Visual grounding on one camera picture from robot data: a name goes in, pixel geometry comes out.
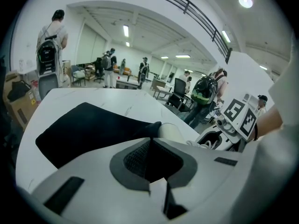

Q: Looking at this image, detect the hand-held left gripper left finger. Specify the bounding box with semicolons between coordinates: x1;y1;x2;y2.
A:
31;137;167;224

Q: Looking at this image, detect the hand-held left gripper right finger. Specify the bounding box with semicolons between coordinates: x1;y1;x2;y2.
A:
144;137;242;223

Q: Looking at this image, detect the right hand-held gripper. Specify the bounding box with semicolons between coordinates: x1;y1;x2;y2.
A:
195;98;257;150

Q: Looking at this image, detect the black drawstring bag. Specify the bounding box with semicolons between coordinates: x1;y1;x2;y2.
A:
35;101;163;170

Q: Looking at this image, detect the person's right forearm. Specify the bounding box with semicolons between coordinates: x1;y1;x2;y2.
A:
253;104;285;141

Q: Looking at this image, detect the black green backpack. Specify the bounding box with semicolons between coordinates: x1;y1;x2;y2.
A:
191;76;219;106

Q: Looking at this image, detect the person's light grey shirt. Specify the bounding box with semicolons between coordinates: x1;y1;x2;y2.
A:
230;31;299;224

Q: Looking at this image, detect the black mesh chair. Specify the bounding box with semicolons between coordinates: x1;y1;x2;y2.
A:
167;77;188;110

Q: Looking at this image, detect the white desk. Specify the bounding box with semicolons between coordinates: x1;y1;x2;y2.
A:
154;85;174;100

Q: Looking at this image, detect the brown desk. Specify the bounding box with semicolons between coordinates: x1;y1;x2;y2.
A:
150;78;167;91

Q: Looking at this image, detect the cardboard box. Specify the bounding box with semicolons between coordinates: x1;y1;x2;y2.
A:
3;71;42;132

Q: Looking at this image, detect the small white dark-framed table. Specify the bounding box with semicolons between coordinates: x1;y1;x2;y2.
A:
115;77;141;90

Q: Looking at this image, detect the orange sofa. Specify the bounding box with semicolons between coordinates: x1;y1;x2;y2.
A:
113;65;132;76

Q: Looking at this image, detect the blue chair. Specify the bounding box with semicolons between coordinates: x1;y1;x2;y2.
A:
71;65;86;87

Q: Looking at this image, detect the black office chair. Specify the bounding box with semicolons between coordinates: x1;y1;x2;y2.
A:
93;57;106;84

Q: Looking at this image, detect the black garment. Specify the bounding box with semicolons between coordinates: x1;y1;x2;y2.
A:
7;80;32;102

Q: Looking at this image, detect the grey backpack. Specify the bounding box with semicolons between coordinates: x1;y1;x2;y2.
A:
101;55;112;70

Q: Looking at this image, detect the black metal railing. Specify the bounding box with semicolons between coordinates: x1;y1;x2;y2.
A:
81;0;233;64

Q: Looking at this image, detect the large white black backpack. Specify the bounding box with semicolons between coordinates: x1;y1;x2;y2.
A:
36;35;62;100

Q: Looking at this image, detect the round ceiling lamp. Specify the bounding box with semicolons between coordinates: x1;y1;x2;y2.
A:
238;0;254;9

